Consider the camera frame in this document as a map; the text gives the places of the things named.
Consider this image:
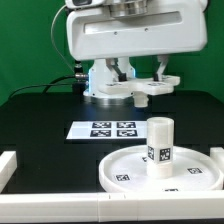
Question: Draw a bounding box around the white cross-shaped table base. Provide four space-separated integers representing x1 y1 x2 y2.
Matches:
98 75 180 108

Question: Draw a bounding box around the white marker sheet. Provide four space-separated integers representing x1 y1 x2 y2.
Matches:
66 121 146 140

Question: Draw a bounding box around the black table cable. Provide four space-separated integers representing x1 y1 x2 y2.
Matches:
7 75 88 101

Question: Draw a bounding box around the grey curved cable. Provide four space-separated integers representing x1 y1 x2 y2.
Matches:
50 4 83 73

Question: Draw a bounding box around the white left fence block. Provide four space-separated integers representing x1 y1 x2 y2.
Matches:
0 151 17 193

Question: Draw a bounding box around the white round table top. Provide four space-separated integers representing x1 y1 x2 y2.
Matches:
99 145 224 192

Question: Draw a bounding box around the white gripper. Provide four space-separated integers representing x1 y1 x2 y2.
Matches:
65 0 208 82

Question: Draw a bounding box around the white front fence rail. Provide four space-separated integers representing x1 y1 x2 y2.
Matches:
0 190 224 223

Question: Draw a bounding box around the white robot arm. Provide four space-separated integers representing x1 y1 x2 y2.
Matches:
65 0 208 107

